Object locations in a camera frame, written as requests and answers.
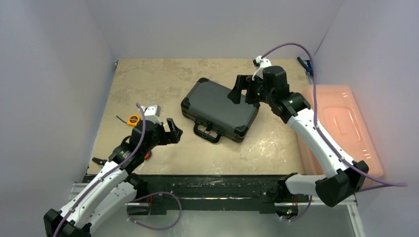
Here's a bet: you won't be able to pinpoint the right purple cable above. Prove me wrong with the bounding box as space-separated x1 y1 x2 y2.
261 42 408 194

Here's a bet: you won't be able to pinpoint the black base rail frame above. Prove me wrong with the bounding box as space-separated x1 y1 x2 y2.
70 174 357 217

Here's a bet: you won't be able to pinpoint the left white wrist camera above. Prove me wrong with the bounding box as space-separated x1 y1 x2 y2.
137 104 161 124

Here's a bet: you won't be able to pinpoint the black grey wire strippers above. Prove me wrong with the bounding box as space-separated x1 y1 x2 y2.
91 157 107 167

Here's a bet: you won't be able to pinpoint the blue handled pliers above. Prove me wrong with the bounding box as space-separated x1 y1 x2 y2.
297 57 313 77

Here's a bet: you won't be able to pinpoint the black poker set case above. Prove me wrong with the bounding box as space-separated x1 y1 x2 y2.
180 78 260 144

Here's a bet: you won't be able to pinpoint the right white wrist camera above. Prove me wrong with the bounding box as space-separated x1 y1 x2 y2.
251 55 272 81

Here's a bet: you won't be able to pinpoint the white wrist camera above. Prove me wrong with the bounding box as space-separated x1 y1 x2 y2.
137 104 161 124
251 55 272 81

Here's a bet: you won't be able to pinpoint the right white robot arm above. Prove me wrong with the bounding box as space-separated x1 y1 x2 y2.
228 66 369 207

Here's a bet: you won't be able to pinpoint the yellow tape measure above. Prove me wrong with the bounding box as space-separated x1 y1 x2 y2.
116 115 141 127

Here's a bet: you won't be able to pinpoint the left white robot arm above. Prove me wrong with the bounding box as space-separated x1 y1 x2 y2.
43 118 183 237

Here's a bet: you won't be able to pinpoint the pink translucent plastic bin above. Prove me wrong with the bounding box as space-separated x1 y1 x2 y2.
316 84 383 178

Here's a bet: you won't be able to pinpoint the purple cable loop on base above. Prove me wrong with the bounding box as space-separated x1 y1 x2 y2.
126 192 183 231

